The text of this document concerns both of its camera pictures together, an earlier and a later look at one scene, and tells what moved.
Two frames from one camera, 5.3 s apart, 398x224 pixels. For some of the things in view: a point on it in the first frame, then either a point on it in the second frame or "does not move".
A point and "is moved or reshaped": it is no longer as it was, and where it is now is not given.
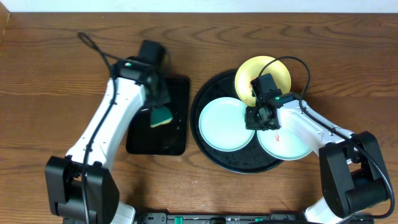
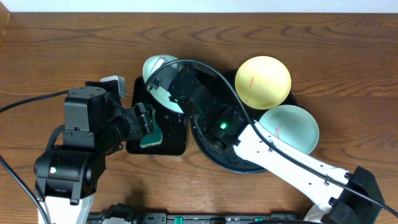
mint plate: x=222 y=124 is moved or reshaped
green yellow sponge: x=160 y=115 to x=155 y=137
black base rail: x=236 y=218 does not move
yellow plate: x=252 y=68 does not move
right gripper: x=250 y=123 to x=185 y=68
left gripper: x=160 y=98 to x=144 y=120
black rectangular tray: x=170 y=139 does not move
